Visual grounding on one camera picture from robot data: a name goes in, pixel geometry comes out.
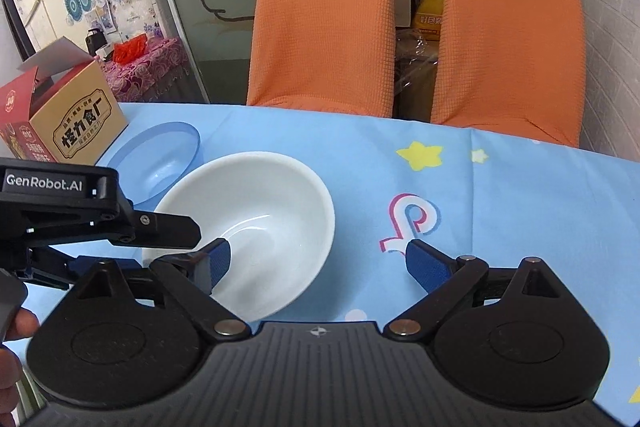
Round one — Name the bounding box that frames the white bowl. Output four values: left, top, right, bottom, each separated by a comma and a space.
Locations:
142, 152, 336, 323

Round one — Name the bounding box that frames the blue cartoon tablecloth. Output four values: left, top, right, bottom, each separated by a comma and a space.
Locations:
12, 102, 640, 418

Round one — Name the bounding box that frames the red plastic bag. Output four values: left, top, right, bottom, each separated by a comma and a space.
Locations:
114, 34, 152, 64

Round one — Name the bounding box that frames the black kettle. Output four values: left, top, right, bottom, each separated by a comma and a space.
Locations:
85, 29, 109, 56

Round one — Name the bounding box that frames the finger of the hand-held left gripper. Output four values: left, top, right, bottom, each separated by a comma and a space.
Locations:
134, 212, 203, 251
26, 248, 147, 291

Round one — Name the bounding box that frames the person's left hand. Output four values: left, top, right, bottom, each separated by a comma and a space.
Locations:
0, 309, 40, 414

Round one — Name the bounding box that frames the red cracker box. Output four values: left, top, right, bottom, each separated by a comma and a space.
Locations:
0, 36, 129, 165

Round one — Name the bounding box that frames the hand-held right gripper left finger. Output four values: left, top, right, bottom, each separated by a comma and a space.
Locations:
75, 238, 252, 348

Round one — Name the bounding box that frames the blue round wall decoration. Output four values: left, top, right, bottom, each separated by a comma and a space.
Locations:
64, 0, 92, 26

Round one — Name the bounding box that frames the blue translucent bowl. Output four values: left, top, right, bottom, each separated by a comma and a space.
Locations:
105, 122, 201, 208

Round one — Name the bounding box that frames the floral purple table cover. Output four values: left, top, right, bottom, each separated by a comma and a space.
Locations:
97, 38, 192, 104

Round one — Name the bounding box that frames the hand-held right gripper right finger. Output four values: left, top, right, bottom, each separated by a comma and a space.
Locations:
384, 238, 570, 348

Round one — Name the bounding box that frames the frosted glass door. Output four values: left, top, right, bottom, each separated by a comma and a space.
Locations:
142, 0, 282, 105

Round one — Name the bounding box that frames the cardboard box with plastic wrap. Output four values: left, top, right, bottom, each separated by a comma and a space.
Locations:
394, 28, 447, 124

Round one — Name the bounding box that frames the orange chair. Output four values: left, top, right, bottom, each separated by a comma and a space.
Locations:
246, 0, 396, 116
431, 0, 587, 146

